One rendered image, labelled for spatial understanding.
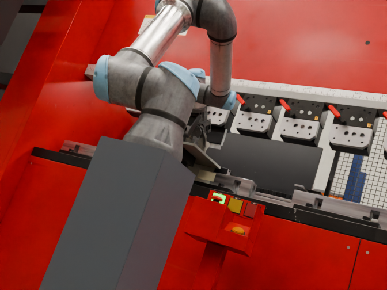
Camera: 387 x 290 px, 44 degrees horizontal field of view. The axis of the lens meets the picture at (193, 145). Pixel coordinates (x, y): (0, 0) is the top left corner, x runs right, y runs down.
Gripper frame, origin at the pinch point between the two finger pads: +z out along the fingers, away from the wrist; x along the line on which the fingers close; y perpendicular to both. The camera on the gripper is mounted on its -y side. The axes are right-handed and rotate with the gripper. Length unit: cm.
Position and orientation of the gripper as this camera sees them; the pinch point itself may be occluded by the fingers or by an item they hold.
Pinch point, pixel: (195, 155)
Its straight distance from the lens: 200.6
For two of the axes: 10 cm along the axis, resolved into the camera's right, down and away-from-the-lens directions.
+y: 5.3, -3.1, 7.9
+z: 0.3, 9.4, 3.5
